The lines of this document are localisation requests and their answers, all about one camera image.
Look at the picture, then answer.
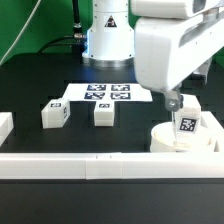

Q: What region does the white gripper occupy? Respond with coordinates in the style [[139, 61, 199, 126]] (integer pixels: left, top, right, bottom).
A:
[[134, 9, 224, 111]]

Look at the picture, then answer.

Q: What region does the white round stool seat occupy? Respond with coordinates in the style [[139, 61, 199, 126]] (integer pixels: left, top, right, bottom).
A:
[[150, 122, 216, 153]]

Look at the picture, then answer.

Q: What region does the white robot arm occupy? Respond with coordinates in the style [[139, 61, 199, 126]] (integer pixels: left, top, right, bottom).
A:
[[82, 0, 224, 111]]

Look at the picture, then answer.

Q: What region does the white front fence wall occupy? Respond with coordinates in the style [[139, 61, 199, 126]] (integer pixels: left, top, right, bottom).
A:
[[0, 152, 224, 180]]

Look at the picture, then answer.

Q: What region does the white left fence wall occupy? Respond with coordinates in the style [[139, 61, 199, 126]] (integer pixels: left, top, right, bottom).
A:
[[0, 112, 14, 147]]

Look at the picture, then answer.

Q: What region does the grey thin cable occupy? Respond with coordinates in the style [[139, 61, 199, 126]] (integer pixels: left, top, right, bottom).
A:
[[0, 0, 43, 66]]

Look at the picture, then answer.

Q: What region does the white marker sheet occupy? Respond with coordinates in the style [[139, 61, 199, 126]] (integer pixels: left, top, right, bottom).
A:
[[63, 83, 152, 102]]

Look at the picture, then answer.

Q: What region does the black cable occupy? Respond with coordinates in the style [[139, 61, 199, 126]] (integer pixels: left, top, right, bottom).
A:
[[38, 0, 88, 54]]

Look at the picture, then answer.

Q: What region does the white fence wall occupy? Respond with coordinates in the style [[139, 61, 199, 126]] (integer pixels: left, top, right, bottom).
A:
[[0, 112, 14, 147], [0, 152, 224, 180], [201, 111, 224, 153]]

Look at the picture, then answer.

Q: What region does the white right fence wall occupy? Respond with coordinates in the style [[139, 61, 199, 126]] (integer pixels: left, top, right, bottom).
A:
[[201, 111, 224, 153]]

